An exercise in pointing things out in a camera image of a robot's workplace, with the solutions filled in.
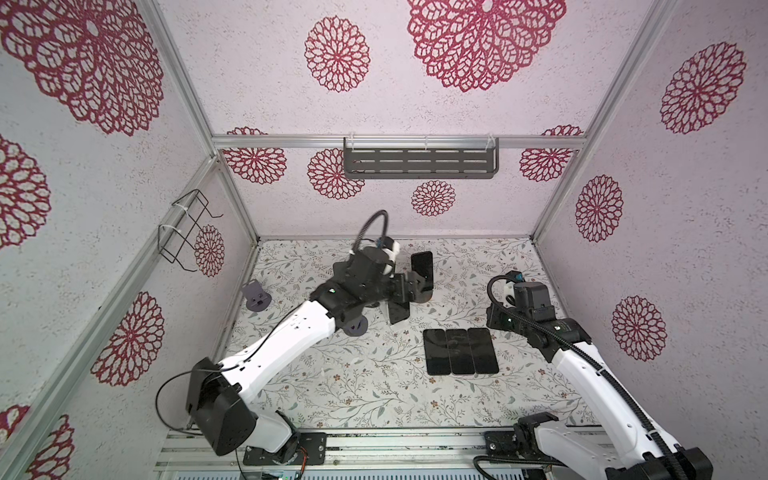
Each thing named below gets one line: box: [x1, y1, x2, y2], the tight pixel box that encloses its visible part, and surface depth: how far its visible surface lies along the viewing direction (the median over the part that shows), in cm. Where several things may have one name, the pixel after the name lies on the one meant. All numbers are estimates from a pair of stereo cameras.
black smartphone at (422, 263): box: [411, 251, 434, 291], surface depth 94 cm
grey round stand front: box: [343, 315, 368, 337], surface depth 93 cm
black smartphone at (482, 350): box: [468, 328, 499, 374], surface depth 92 cm
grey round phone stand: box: [242, 279, 272, 312], surface depth 99 cm
